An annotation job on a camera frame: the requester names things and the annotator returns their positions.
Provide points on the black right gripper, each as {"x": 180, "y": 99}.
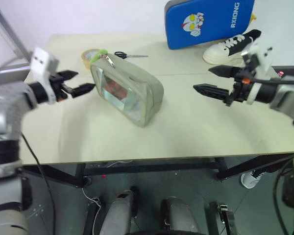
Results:
{"x": 240, "y": 91}

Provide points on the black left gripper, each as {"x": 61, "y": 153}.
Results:
{"x": 59, "y": 85}

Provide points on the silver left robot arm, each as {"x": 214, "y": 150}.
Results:
{"x": 13, "y": 115}

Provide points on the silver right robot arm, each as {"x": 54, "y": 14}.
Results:
{"x": 284, "y": 95}

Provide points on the grey-green toiletry pouch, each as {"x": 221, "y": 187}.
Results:
{"x": 134, "y": 90}

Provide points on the beige tape roll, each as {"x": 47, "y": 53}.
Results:
{"x": 86, "y": 56}

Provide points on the green fuzzy zipper charm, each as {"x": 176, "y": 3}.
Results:
{"x": 98, "y": 55}

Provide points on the blue cartoon print pad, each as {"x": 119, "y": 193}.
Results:
{"x": 205, "y": 23}

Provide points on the black device with red light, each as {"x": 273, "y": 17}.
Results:
{"x": 287, "y": 71}

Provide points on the small yellow object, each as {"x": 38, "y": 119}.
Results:
{"x": 253, "y": 17}

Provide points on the white sneaker with black stripes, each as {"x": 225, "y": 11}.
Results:
{"x": 251, "y": 180}

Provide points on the grey left robot leg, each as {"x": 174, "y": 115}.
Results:
{"x": 118, "y": 213}

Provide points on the grey robot leg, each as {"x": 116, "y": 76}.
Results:
{"x": 118, "y": 213}
{"x": 180, "y": 215}

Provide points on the grey right robot leg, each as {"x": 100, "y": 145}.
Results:
{"x": 180, "y": 215}

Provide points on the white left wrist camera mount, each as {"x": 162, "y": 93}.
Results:
{"x": 41, "y": 64}

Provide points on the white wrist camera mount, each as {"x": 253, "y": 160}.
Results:
{"x": 41, "y": 64}
{"x": 262, "y": 55}

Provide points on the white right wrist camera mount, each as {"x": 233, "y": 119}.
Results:
{"x": 262, "y": 55}

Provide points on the grey metal frame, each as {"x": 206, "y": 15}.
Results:
{"x": 7, "y": 29}

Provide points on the black table frame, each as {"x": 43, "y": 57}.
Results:
{"x": 147, "y": 169}

